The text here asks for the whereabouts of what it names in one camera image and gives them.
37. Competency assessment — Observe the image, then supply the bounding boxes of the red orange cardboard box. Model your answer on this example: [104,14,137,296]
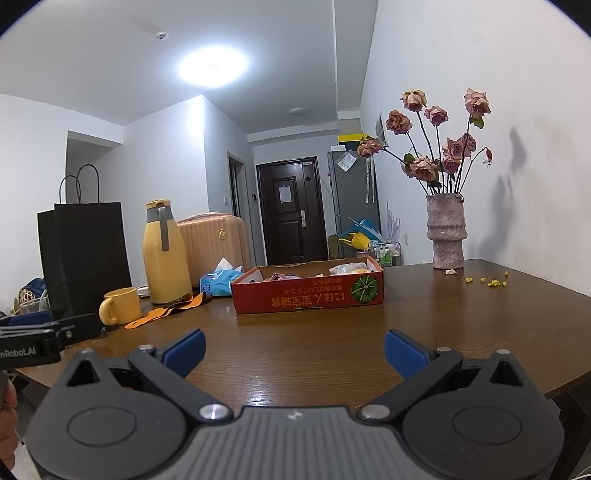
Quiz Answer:
[231,256,384,314]

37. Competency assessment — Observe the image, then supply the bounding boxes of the yellow mug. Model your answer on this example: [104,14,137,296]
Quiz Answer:
[98,287,142,327]

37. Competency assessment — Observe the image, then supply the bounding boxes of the dried pink roses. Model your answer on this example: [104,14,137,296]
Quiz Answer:
[356,88,493,202]

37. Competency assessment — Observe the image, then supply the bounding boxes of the pink suitcase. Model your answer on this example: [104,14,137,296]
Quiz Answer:
[177,212,252,288]

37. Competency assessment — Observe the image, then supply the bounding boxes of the yellow watering can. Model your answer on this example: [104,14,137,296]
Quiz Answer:
[339,232,372,251]

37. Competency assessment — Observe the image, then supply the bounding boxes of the yellow crumbs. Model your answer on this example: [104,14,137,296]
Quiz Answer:
[464,271,510,289]

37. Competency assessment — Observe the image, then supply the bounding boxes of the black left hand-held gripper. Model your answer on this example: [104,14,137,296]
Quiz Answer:
[0,310,105,370]

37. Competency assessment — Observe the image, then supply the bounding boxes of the person's left hand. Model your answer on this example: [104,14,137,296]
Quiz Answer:
[0,378,19,471]

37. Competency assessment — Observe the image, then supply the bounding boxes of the orange cloth strap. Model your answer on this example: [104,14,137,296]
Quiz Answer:
[124,291,213,331]

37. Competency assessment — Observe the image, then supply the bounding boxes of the white yellow plush toy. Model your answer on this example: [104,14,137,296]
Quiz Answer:
[329,262,370,276]

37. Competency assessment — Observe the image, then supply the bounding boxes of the yellow thermos jug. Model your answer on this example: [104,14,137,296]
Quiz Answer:
[142,200,192,305]

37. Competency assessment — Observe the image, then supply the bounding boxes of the grey refrigerator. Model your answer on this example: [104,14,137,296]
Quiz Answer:
[328,142,381,258]

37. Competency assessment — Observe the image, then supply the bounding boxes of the dark entrance door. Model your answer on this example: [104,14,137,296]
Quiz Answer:
[256,157,328,265]

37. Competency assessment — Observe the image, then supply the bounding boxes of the pink textured vase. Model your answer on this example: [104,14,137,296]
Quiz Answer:
[427,193,468,270]

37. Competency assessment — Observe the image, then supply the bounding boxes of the cluttered storage cart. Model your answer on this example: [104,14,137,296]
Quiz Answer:
[338,216,403,267]

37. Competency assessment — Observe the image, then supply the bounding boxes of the blue tissue pack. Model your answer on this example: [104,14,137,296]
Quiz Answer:
[199,258,242,298]

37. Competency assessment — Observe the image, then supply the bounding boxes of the light purple fluffy headband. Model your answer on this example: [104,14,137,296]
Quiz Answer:
[270,272,301,281]

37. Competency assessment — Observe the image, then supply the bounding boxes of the black paper bag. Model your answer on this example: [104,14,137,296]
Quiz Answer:
[37,163,134,319]

